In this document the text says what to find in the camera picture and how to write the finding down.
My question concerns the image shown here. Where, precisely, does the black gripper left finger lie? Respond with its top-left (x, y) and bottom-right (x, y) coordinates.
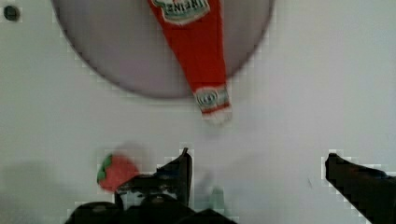
top-left (64, 147), bottom-right (237, 224)

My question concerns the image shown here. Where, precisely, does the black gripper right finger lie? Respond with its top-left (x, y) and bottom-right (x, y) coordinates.
top-left (325, 153), bottom-right (396, 224)

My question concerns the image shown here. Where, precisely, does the red plush ketchup bottle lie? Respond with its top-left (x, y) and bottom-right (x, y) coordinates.
top-left (148, 0), bottom-right (232, 125)

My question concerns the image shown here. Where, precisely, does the grey round plate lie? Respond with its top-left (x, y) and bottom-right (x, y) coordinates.
top-left (50, 0), bottom-right (276, 99)

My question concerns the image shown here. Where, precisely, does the red plush strawberry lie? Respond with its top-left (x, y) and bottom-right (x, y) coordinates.
top-left (97, 154), bottom-right (139, 192)

